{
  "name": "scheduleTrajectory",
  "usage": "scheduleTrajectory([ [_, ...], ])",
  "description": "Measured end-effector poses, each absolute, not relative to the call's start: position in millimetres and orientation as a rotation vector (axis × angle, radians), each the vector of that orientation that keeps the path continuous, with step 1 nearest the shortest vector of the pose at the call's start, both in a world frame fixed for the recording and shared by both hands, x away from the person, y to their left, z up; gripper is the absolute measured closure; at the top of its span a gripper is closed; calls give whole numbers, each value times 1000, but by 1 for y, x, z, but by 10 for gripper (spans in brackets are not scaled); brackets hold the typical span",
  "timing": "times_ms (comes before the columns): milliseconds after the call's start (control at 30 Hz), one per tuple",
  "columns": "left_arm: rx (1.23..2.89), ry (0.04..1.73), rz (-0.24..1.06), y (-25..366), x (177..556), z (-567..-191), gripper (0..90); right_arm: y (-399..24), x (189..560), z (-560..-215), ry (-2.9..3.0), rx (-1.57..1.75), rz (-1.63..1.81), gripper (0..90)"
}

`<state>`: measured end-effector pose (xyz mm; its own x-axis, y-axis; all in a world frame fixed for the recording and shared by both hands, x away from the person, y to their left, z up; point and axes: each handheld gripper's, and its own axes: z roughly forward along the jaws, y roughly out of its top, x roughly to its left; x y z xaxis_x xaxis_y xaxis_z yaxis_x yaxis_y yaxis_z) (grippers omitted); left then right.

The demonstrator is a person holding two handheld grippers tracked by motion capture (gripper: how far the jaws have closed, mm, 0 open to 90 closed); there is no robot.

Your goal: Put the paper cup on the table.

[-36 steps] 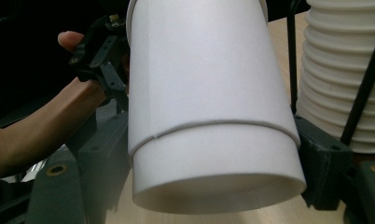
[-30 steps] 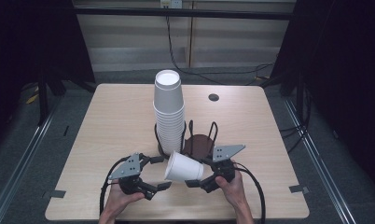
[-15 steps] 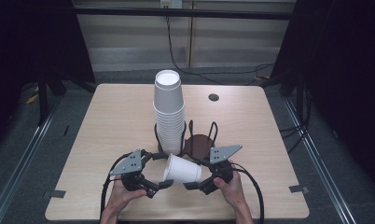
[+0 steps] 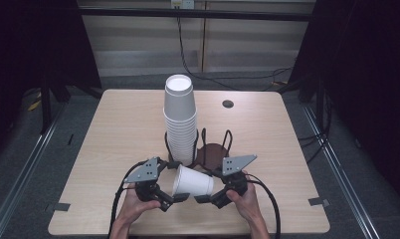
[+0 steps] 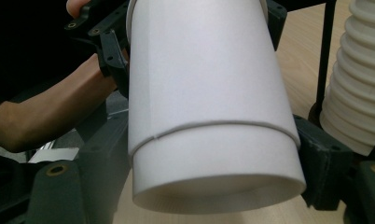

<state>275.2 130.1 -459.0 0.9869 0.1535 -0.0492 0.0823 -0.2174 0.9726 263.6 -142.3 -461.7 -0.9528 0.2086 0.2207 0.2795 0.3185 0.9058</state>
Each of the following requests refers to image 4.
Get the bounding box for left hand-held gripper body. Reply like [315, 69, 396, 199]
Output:
[123, 156, 170, 203]

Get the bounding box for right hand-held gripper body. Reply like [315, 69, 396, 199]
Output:
[220, 153, 259, 197]

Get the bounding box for dark brown wire cup holder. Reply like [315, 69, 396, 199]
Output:
[163, 127, 234, 174]

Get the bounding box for single white paper cup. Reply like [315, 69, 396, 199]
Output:
[171, 164, 215, 197]

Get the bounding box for stack of white paper cups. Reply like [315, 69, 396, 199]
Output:
[162, 73, 199, 167]

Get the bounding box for person's right hand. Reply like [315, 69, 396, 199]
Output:
[225, 180, 262, 224]

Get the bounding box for person's left hand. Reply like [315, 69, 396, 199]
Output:
[119, 183, 162, 224]

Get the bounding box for grey tape piece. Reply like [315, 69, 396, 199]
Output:
[45, 202, 72, 213]
[307, 196, 330, 207]

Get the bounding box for black metal stand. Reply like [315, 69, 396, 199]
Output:
[38, 78, 54, 135]

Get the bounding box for dark curtain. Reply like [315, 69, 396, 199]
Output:
[289, 0, 400, 210]
[0, 0, 103, 160]

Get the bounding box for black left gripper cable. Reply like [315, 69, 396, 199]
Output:
[106, 159, 150, 239]

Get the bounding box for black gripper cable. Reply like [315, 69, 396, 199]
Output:
[244, 172, 283, 239]
[106, 159, 150, 239]

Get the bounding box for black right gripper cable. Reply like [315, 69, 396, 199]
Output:
[244, 172, 283, 239]

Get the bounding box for black floor cables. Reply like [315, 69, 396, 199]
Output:
[297, 89, 333, 164]

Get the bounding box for metal floor rail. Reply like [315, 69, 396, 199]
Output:
[301, 104, 382, 239]
[0, 108, 67, 239]

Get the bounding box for black hanging power cable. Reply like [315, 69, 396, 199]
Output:
[176, 16, 294, 93]

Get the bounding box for white wall power outlet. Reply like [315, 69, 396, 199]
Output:
[170, 0, 196, 10]

